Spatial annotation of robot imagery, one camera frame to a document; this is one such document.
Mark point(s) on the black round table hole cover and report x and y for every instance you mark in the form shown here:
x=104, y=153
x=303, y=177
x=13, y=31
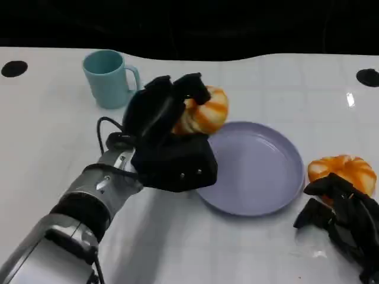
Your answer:
x=14, y=69
x=368, y=77

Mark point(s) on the orange and white bread roll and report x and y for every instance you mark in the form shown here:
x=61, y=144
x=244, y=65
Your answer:
x=210, y=115
x=349, y=168

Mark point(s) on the pale green mug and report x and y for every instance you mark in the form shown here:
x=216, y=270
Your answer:
x=106, y=85

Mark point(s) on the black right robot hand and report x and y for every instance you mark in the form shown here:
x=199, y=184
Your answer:
x=355, y=225

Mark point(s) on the black backdrop cloth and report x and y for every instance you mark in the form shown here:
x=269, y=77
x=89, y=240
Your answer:
x=189, y=26

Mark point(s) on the lilac plate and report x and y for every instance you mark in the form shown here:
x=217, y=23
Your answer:
x=254, y=171

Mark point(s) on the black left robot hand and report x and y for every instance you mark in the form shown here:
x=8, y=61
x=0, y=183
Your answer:
x=151, y=112

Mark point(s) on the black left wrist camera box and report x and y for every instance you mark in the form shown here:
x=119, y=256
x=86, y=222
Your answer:
x=177, y=165

